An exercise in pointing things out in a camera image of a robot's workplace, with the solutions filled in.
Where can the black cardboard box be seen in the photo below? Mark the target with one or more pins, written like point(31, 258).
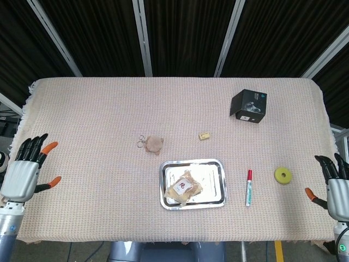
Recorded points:
point(249, 105)

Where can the grey aluminium frame post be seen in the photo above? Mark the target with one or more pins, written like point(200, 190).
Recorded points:
point(56, 41)
point(143, 38)
point(327, 53)
point(229, 41)
point(11, 103)

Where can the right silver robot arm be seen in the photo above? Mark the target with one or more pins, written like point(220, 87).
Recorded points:
point(342, 240)

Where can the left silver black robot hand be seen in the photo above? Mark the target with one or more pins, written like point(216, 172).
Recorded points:
point(20, 177)

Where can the blue grey robot torso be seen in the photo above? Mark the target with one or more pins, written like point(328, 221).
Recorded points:
point(163, 252)

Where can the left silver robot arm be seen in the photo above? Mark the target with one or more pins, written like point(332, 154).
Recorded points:
point(9, 226)

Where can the red capped marker pen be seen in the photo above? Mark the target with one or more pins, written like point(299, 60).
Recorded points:
point(249, 188)

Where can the yellow tape roll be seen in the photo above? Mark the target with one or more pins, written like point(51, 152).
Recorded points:
point(278, 178)

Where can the stainless steel tray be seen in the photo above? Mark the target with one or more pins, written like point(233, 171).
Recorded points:
point(219, 177)

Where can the beige woven tablecloth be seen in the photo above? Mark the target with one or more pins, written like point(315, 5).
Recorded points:
point(109, 109)

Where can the small yellow eraser block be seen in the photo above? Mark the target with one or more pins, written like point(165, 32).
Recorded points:
point(204, 136)

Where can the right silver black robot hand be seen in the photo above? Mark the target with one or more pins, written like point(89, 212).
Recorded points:
point(339, 196)

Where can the dark pleated curtain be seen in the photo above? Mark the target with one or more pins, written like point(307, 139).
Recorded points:
point(188, 35)

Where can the packaged snack bag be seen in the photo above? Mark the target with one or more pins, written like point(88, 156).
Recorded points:
point(182, 188)

